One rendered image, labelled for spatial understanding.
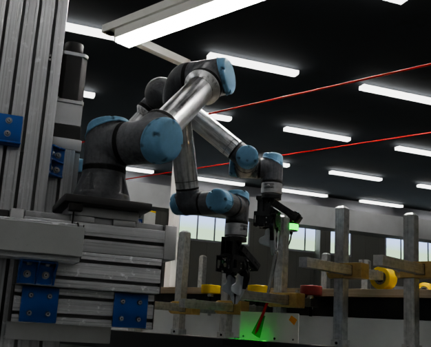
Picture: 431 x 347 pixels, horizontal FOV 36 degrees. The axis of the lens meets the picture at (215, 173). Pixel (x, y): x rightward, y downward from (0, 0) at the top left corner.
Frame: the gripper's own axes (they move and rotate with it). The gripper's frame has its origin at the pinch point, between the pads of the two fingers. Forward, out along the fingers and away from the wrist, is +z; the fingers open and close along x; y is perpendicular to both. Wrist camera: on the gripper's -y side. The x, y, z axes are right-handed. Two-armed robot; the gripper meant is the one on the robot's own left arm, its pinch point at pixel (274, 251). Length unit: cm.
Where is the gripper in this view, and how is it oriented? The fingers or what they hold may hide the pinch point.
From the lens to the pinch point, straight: 237.4
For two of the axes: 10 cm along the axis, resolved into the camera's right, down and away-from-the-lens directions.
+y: -9.3, 0.3, 3.8
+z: -0.6, 9.7, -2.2
